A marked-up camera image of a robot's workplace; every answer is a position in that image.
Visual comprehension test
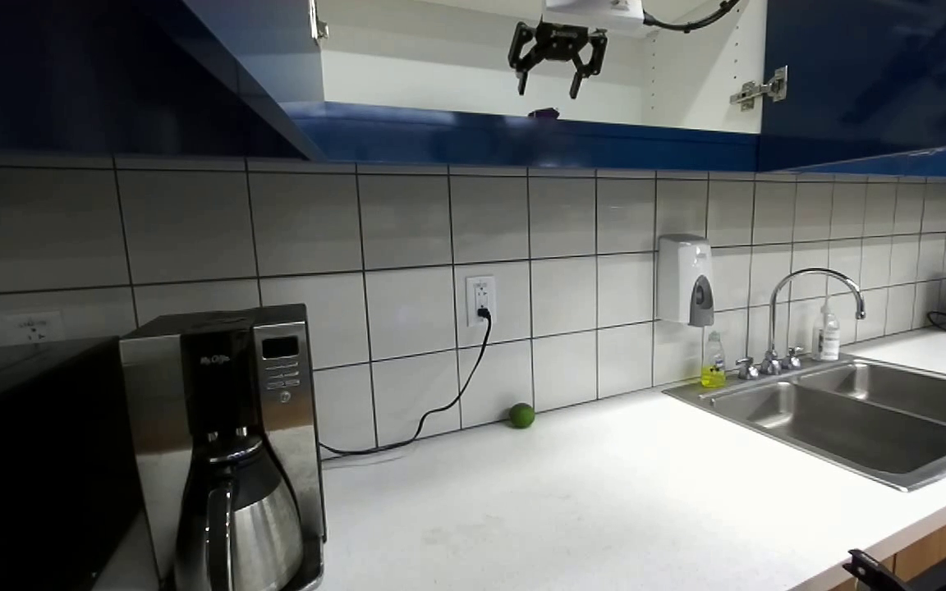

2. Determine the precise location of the small white bottle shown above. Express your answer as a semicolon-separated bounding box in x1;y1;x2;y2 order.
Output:
815;301;848;364

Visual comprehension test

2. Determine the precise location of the chrome sink faucet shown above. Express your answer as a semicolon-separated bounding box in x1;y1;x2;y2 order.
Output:
733;261;871;384

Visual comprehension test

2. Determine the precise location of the white open wall cabinet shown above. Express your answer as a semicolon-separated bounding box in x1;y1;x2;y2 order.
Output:
179;0;771;177

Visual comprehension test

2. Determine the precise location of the green lime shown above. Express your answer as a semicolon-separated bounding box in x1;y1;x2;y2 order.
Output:
504;401;539;433

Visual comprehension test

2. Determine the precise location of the closed blue wall cabinet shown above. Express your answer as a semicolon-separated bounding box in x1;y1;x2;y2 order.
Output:
805;134;946;185

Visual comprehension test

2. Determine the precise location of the black steel coffee maker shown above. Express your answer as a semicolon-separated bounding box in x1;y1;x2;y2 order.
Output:
114;301;332;591

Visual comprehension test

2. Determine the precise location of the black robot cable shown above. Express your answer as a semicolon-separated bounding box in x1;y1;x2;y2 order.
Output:
642;0;746;36

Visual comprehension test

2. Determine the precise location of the yellow dish soap bottle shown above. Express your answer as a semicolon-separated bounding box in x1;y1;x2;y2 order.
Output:
693;325;733;395

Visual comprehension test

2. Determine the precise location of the empty white wall outlet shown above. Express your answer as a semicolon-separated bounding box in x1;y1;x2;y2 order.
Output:
16;313;67;347

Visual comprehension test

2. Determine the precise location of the black chair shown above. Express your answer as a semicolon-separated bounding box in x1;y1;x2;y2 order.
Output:
840;520;946;591

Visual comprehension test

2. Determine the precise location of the black power cable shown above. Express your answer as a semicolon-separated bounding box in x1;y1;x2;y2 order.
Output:
314;308;495;462

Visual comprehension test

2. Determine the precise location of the white outlet with plug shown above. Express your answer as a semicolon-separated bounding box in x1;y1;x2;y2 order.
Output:
462;271;504;330

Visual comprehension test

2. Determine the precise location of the steel coffee carafe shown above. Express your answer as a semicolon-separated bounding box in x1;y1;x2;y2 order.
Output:
166;430;314;591

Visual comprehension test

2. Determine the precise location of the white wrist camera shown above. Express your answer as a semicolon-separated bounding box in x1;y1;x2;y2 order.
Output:
539;0;650;29

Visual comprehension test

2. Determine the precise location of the black microwave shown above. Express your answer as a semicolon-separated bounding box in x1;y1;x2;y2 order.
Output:
0;339;151;591

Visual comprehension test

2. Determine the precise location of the stainless steel sink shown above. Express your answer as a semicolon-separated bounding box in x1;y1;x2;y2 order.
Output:
662;353;946;493

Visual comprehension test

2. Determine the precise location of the white wall soap dispenser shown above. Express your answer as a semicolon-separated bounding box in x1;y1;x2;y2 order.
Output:
654;234;720;330

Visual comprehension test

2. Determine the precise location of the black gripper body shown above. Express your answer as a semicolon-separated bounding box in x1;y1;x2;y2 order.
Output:
507;17;611;71

